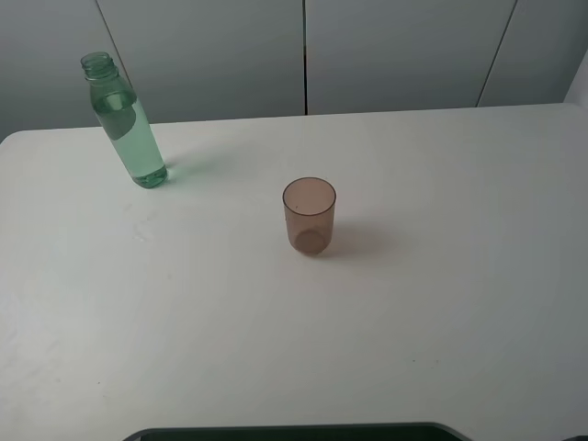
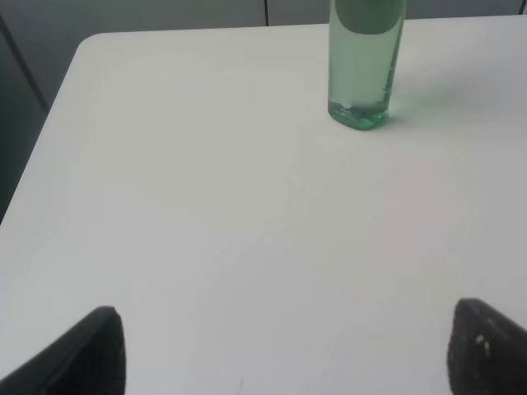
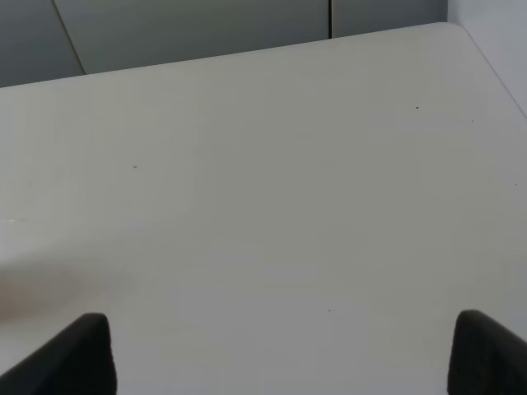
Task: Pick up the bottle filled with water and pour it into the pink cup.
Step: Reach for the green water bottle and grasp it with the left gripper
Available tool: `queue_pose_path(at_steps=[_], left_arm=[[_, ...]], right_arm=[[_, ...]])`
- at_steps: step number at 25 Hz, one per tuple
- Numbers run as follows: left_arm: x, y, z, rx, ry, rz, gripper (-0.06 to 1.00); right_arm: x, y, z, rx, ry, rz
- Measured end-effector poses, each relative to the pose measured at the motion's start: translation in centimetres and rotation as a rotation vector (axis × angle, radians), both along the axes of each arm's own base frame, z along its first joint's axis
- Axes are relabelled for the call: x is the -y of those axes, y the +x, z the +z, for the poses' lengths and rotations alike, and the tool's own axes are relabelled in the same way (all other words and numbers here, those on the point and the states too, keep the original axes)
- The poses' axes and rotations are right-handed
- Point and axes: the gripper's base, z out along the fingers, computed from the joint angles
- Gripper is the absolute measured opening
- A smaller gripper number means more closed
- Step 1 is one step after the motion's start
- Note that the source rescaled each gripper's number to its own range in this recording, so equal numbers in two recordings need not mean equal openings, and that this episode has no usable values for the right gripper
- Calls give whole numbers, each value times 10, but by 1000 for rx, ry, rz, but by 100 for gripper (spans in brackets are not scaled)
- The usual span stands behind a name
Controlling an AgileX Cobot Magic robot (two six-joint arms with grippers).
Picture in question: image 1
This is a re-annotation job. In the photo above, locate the green transparent water bottle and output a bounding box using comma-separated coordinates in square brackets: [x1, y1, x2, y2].
[81, 51, 167, 188]

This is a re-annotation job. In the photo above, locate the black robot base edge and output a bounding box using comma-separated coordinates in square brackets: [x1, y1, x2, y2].
[127, 423, 466, 441]

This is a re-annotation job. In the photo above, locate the pink translucent plastic cup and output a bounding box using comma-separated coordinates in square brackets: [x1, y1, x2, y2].
[282, 176, 337, 255]

